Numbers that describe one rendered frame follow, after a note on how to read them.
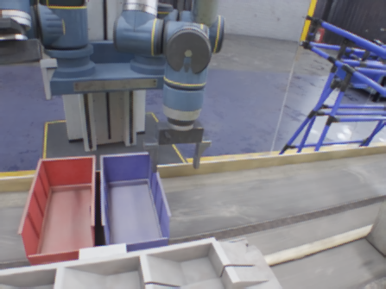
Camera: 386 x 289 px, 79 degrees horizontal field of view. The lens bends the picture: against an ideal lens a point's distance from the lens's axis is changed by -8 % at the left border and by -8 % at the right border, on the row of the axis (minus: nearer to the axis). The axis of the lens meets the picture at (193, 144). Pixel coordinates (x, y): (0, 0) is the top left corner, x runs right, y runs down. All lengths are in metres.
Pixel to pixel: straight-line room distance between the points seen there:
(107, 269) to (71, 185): 0.49
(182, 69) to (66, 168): 0.59
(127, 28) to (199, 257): 0.64
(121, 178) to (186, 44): 0.61
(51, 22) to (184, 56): 0.83
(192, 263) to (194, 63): 0.47
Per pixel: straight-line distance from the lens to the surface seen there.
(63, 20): 1.32
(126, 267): 0.63
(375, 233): 1.14
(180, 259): 0.65
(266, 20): 12.25
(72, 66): 1.37
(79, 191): 1.04
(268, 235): 0.97
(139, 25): 0.78
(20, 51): 0.75
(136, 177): 1.02
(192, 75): 0.61
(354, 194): 1.38
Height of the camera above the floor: 1.45
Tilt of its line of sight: 32 degrees down
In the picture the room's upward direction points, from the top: 9 degrees clockwise
